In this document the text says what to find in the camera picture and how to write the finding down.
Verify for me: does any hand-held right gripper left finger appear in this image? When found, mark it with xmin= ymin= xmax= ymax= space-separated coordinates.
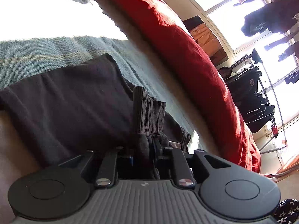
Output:
xmin=59 ymin=147 xmax=134 ymax=187

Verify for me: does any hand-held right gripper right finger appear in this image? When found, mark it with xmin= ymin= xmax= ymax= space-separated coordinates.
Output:
xmin=153 ymin=140 xmax=232 ymax=189

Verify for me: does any grey and black sweatshirt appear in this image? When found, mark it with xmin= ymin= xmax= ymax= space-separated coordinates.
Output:
xmin=0 ymin=53 xmax=192 ymax=217

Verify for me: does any brown hanging garment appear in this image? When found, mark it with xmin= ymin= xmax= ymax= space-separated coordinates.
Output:
xmin=218 ymin=66 xmax=234 ymax=80

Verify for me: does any black jacket with badge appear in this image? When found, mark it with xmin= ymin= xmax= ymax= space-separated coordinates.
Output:
xmin=225 ymin=68 xmax=262 ymax=108

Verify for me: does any red pillow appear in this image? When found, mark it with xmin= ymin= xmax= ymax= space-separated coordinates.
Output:
xmin=96 ymin=0 xmax=261 ymax=173

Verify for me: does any metal drying rack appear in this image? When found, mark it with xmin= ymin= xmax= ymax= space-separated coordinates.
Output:
xmin=251 ymin=49 xmax=290 ymax=154

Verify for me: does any orange garment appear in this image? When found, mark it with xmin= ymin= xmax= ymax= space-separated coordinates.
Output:
xmin=189 ymin=24 xmax=225 ymax=56

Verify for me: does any dark brown garment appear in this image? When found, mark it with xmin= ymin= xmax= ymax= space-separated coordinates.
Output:
xmin=183 ymin=16 xmax=206 ymax=32

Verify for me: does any navy star-print garment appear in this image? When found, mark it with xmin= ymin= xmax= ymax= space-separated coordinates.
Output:
xmin=273 ymin=198 xmax=299 ymax=224

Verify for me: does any window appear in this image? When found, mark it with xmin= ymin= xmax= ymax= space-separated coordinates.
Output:
xmin=178 ymin=0 xmax=299 ymax=161

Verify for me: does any row of hanging laundry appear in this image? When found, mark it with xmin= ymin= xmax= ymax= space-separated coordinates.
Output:
xmin=206 ymin=0 xmax=299 ymax=85

